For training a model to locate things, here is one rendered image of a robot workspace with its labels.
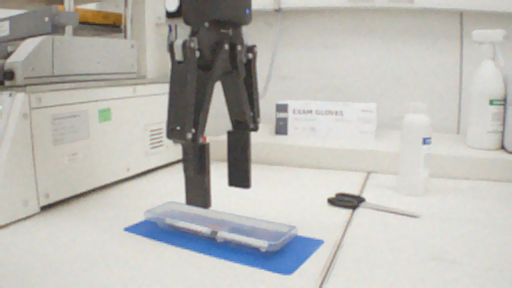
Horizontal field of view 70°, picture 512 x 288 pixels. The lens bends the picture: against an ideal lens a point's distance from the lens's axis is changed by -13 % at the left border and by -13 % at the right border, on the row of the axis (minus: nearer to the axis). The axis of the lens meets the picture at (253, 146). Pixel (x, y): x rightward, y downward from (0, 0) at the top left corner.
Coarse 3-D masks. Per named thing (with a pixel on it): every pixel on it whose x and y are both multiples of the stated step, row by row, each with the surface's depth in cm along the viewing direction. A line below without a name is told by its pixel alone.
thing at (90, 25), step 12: (48, 0) 70; (60, 0) 70; (84, 12) 66; (96, 12) 69; (108, 12) 72; (84, 24) 67; (96, 24) 70; (108, 24) 72; (120, 24) 75; (84, 36) 77
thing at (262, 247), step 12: (144, 216) 50; (156, 216) 49; (168, 228) 49; (180, 228) 47; (192, 228) 46; (204, 228) 45; (204, 240) 47; (216, 240) 46; (228, 240) 44; (240, 240) 43; (252, 240) 42; (288, 240) 43; (264, 252) 43
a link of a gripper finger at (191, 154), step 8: (176, 136) 40; (192, 136) 41; (184, 144) 41; (192, 144) 41; (184, 152) 42; (192, 152) 41; (184, 160) 42; (192, 160) 41; (184, 168) 42; (192, 168) 42; (192, 176) 42
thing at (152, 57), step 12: (120, 0) 84; (144, 0) 89; (120, 12) 84; (144, 12) 89; (132, 24) 86; (144, 24) 90; (156, 24) 77; (96, 36) 88; (108, 36) 86; (120, 36) 85; (132, 36) 87; (144, 36) 90; (156, 36) 78; (168, 36) 81; (144, 48) 91; (156, 48) 78; (168, 48) 81; (144, 60) 91; (156, 60) 79; (168, 60) 82; (144, 72) 92; (156, 72) 79; (168, 72) 83
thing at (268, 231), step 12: (168, 204) 53; (180, 204) 53; (168, 216) 49; (180, 216) 49; (192, 216) 49; (204, 216) 49; (216, 216) 49; (228, 216) 49; (240, 216) 49; (216, 228) 45; (228, 228) 45; (240, 228) 45; (252, 228) 45; (264, 228) 45; (276, 228) 45; (288, 228) 45; (264, 240) 42; (276, 240) 42
